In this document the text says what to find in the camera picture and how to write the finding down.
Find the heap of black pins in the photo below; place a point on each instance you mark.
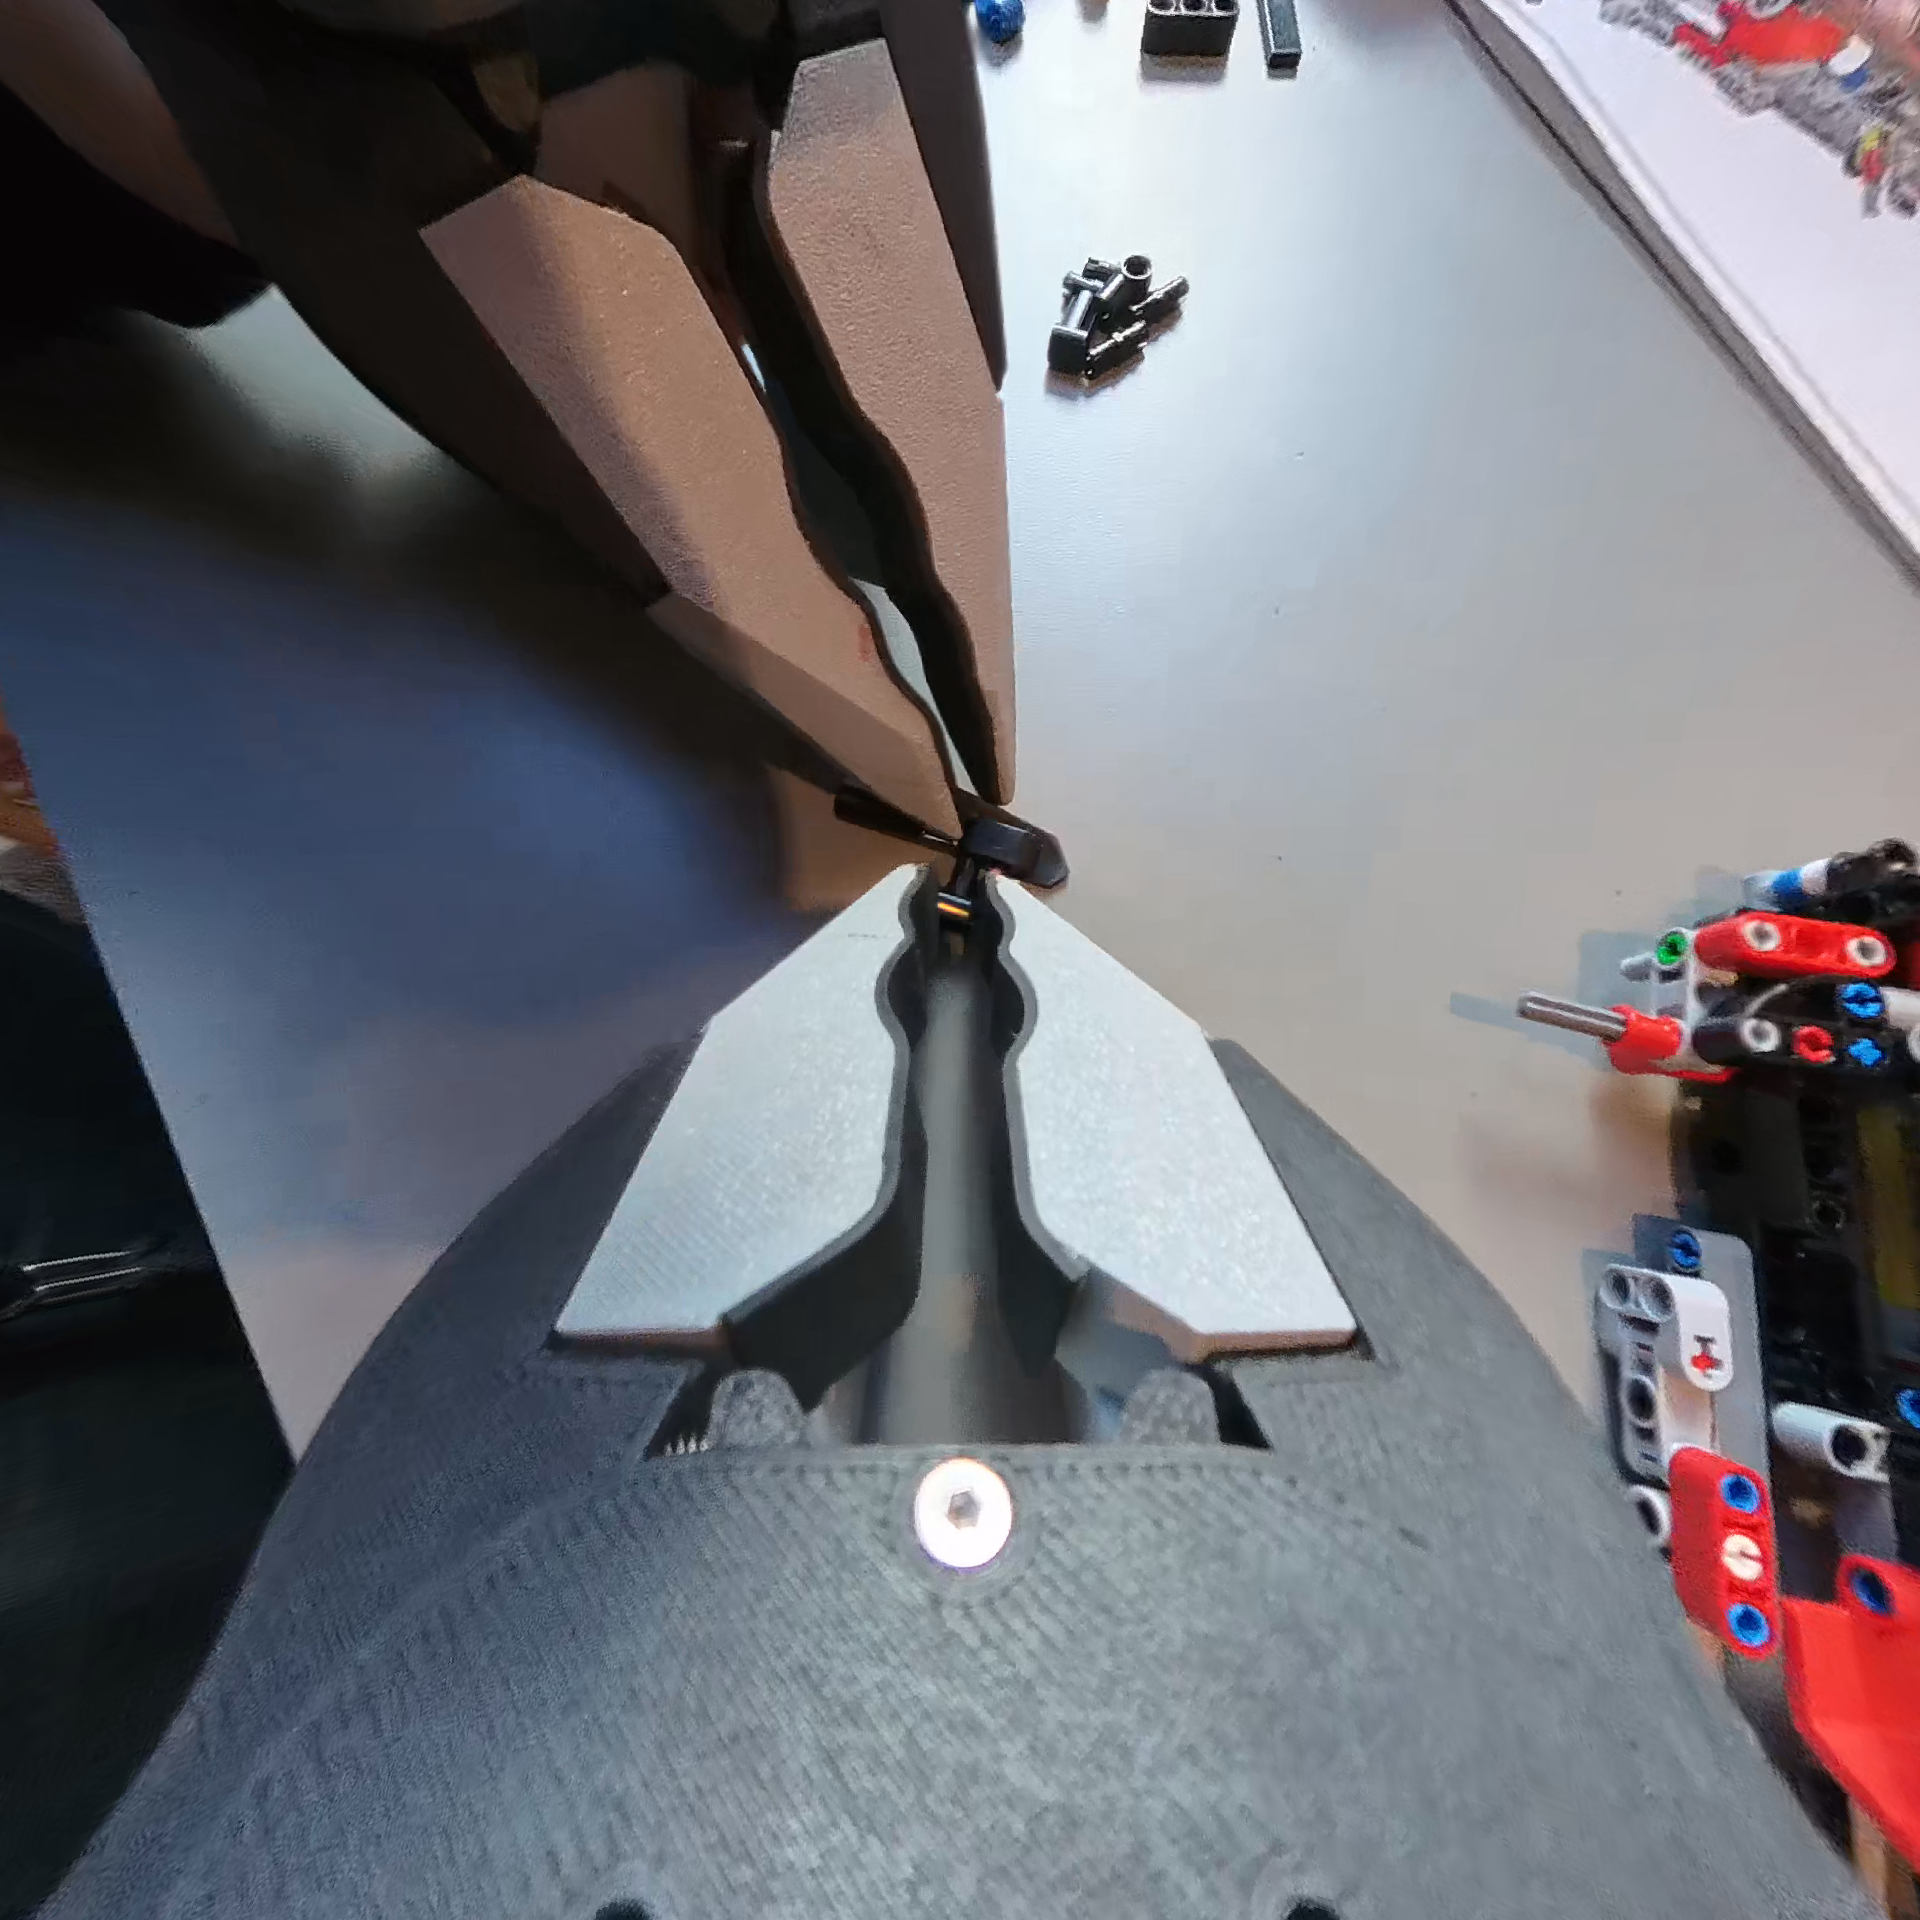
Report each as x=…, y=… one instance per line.
x=1118, y=317

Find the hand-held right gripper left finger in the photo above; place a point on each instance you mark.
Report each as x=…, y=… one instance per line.
x=750, y=1170

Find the toy brick car model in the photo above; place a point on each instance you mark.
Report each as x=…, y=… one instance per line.
x=1800, y=1126

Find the black connector pin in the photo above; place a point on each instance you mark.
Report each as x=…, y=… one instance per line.
x=962, y=902

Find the pile of loose toy bricks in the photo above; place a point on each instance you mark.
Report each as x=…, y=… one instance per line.
x=1194, y=29

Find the black elongated brick piece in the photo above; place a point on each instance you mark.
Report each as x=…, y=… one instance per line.
x=1013, y=844

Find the open instruction booklet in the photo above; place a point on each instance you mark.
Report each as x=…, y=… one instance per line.
x=1725, y=149

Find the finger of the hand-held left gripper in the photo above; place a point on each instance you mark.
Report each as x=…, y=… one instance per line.
x=661, y=421
x=901, y=301

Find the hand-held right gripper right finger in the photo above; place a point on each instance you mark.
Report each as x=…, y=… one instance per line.
x=1155, y=1185

